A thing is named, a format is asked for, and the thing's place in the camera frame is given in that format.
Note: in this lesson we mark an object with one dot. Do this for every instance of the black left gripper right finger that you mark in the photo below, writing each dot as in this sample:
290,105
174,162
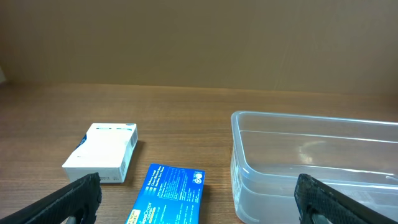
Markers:
320,204

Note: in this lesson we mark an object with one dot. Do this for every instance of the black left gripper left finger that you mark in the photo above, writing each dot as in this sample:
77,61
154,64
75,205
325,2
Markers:
76,202

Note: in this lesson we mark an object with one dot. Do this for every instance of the white medicine box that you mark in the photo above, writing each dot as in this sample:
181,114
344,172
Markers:
106,148

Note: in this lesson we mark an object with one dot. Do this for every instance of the clear plastic container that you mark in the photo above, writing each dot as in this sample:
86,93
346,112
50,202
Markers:
270,150

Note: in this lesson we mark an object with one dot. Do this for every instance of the blue medicine box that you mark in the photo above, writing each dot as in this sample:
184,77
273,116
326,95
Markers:
169,195

